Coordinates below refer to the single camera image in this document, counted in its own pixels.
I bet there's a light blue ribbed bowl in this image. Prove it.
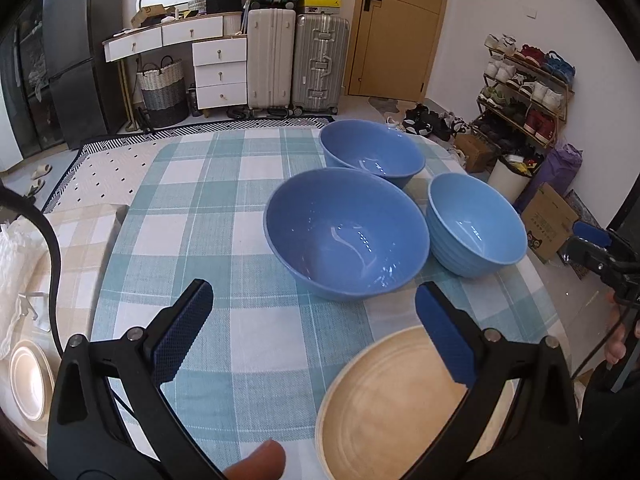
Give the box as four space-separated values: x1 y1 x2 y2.
425 172 527 278

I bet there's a beige plate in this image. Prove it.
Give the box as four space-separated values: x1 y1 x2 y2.
314 324 518 480

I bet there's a large blue bowl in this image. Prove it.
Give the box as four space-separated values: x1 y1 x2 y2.
262 168 431 301

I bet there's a stack of small cream plates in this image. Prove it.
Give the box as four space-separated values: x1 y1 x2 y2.
9 339 54 422

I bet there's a right hand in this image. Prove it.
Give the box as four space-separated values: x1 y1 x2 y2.
603 292 626 365

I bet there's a left hand thumb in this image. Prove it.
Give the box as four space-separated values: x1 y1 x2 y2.
224 440 286 480

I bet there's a cardboard box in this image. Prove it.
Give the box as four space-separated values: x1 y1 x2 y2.
521 183 578 262

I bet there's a purple bag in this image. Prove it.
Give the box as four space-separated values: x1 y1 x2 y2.
514 143 582 214

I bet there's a white trash bin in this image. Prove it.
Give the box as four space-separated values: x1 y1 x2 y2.
488 156 533 204

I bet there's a metal phone stand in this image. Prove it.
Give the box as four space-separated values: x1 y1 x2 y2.
18 292 51 333

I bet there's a shoe rack with shoes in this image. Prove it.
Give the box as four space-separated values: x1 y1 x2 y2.
471 35 576 167

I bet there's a teal checked tablecloth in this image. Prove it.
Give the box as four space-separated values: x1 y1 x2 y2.
89 126 572 480

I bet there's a white bubble wrap bag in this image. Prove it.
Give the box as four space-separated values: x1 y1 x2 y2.
0 218 47 359

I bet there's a patterned rug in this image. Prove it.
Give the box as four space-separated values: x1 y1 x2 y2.
43 116 332 214

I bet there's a silver suitcase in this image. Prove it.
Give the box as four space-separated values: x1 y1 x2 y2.
291 14 349 115

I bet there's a woven laundry basket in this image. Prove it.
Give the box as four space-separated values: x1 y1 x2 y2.
137 55 189 128

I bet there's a white suitcase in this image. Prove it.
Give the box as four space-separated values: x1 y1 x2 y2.
247 9 296 110

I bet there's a white dresser with drawers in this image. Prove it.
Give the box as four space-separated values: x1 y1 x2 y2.
103 12 247 110

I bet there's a black refrigerator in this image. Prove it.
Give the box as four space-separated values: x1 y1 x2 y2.
42 0 126 148

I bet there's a black cable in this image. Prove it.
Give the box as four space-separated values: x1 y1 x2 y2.
0 184 139 421

